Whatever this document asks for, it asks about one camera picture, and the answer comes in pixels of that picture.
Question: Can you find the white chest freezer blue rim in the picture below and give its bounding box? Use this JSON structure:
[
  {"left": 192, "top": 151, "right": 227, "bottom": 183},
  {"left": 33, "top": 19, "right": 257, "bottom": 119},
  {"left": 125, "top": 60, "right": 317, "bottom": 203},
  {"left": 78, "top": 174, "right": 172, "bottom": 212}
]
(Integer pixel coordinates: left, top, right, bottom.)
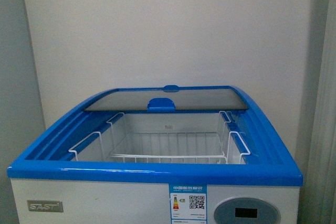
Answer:
[{"left": 7, "top": 85, "right": 303, "bottom": 223}]

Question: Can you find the blue energy label sticker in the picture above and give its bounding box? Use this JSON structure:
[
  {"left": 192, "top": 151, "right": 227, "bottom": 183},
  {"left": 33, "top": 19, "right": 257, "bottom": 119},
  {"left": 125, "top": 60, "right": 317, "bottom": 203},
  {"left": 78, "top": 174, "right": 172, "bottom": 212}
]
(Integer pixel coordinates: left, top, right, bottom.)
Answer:
[{"left": 169, "top": 184, "right": 207, "bottom": 224}]

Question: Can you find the grey oval control panel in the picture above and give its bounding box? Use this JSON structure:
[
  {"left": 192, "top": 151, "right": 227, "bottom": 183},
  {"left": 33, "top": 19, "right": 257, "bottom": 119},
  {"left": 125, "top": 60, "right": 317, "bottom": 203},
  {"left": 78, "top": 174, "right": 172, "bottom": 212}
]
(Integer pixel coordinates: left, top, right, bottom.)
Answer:
[{"left": 214, "top": 197, "right": 280, "bottom": 223}]

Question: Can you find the silver brand badge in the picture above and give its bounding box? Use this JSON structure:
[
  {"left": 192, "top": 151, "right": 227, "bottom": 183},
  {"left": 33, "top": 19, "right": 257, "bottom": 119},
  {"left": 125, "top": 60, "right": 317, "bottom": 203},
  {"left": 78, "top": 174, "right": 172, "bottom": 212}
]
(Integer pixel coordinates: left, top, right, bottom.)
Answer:
[{"left": 27, "top": 200, "right": 64, "bottom": 212}]

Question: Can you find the sliding glass lid blue handle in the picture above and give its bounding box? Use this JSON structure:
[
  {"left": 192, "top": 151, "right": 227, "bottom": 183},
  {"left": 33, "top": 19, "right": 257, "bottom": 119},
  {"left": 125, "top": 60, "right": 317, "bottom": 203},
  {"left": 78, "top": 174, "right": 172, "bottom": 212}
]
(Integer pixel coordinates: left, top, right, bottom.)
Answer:
[{"left": 86, "top": 87, "right": 248, "bottom": 113}]

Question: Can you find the white wire basket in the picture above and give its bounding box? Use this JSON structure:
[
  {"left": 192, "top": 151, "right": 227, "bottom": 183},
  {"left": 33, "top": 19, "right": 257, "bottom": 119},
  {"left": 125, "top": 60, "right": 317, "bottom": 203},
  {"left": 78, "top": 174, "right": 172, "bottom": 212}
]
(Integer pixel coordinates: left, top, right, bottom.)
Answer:
[{"left": 68, "top": 111, "right": 251, "bottom": 165}]

